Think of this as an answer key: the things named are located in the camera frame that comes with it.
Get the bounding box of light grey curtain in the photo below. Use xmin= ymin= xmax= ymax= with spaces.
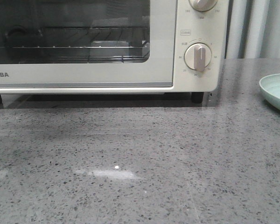
xmin=225 ymin=0 xmax=280 ymax=59

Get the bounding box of light green round plate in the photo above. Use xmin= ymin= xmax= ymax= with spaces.
xmin=259 ymin=73 xmax=280 ymax=110

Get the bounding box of glass oven door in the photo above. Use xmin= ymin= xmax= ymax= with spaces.
xmin=0 ymin=0 xmax=177 ymax=91

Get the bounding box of cream white toaster oven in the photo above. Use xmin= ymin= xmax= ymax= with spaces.
xmin=0 ymin=0 xmax=229 ymax=94

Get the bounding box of black right oven foot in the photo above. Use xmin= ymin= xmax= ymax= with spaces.
xmin=191 ymin=92 xmax=204 ymax=104

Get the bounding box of beige temperature knob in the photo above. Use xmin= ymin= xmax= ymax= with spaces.
xmin=189 ymin=0 xmax=217 ymax=12

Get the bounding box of metal wire oven rack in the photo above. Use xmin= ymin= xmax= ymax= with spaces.
xmin=0 ymin=26 xmax=150 ymax=64

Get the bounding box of beige timer knob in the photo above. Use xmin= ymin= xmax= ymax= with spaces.
xmin=184 ymin=43 xmax=211 ymax=72

